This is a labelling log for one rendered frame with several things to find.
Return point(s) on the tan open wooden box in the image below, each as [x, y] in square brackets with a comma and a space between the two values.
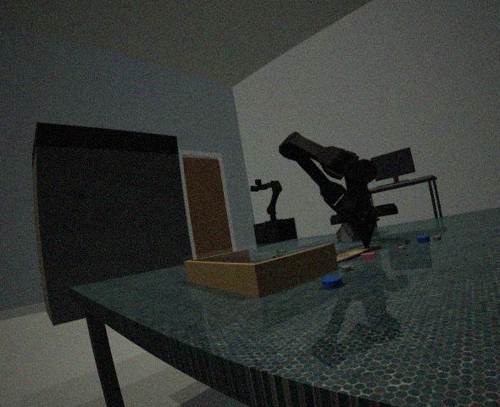
[262, 269]

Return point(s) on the tan strip with green stripes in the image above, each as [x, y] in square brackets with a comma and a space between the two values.
[361, 250]

